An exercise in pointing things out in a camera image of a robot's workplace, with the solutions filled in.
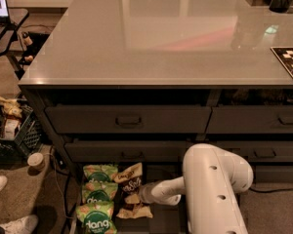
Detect brown chip bag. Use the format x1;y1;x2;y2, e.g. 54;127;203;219
114;163;153;219

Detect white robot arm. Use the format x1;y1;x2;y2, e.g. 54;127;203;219
138;143;253;234

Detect open bottom left drawer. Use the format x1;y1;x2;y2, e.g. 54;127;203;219
76;162;187;234

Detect green chip bag middle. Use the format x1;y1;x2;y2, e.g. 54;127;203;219
82;181;118;204

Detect green dang chip bag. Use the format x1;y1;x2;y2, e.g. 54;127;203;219
76;201;117;234

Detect green chip bag top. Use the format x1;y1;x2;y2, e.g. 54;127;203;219
83;165;118;182

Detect middle left drawer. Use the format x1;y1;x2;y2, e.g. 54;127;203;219
64;140;192;163

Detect top left drawer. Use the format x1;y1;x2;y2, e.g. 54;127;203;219
45;105;211;134

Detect top right drawer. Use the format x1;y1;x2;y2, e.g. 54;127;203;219
207;105;293;134

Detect middle right drawer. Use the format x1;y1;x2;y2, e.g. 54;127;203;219
216;141;293;163

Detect bottom right drawer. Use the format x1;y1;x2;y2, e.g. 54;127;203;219
253;166;293;183

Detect paper cup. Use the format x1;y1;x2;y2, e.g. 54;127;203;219
27;153;45;171

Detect white shoe lower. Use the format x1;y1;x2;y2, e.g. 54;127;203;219
0;214;39;234

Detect black plastic crate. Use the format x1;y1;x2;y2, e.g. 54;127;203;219
0;100;42;160

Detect snack bags in crate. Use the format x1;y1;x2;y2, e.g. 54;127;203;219
0;97;22;139

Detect black white fiducial marker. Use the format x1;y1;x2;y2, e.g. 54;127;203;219
271;47;293;79

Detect black side desk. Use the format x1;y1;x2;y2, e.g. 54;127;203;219
0;8;29;79

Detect dark cabinet frame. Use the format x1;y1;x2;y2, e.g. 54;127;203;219
22;85;293;172

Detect black power cable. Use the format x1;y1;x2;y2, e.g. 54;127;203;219
249;184;293;194

